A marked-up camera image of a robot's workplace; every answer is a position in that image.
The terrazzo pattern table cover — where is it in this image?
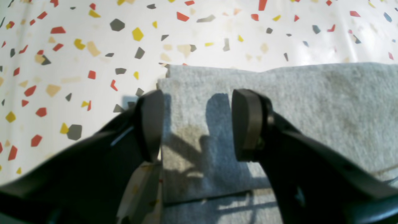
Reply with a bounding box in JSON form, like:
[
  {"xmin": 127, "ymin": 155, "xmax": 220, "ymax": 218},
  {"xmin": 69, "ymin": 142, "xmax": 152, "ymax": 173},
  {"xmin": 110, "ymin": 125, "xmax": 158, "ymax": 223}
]
[{"xmin": 0, "ymin": 0, "xmax": 398, "ymax": 224}]

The grey T-shirt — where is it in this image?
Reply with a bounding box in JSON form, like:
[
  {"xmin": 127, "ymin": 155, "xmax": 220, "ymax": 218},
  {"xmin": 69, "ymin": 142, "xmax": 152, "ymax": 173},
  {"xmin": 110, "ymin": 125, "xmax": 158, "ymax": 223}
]
[{"xmin": 158, "ymin": 63, "xmax": 397, "ymax": 224}]

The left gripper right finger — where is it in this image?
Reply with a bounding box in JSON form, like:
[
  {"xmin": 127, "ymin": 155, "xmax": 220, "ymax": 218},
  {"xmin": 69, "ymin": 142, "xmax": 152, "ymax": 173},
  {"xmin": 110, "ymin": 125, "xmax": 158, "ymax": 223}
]
[{"xmin": 232, "ymin": 89, "xmax": 398, "ymax": 224}]

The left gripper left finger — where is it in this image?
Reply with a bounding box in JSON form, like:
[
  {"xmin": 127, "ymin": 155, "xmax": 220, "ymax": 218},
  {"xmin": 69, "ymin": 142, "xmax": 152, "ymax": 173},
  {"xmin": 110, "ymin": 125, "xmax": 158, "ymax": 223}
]
[{"xmin": 0, "ymin": 90, "xmax": 164, "ymax": 224}]

